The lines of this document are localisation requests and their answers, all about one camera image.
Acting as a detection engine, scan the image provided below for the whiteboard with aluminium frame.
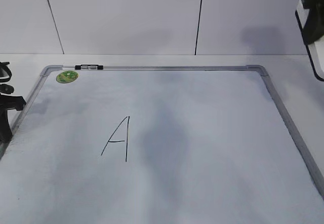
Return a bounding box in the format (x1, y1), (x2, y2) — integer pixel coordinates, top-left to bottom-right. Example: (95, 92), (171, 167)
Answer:
(1, 65), (323, 223)

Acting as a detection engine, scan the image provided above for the round green sticker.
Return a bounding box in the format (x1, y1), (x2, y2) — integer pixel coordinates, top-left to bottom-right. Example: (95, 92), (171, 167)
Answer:
(56, 70), (78, 84)

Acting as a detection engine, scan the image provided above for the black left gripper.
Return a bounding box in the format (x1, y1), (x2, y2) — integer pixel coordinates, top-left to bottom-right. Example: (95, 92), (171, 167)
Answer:
(0, 62), (26, 143)

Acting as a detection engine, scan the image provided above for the white whiteboard eraser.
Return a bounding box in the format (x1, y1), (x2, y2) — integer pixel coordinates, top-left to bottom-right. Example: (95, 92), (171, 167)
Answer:
(295, 0), (323, 82)

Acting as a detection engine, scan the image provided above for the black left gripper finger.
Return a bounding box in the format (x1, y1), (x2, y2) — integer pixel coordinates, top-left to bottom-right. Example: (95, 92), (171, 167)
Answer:
(301, 0), (323, 45)

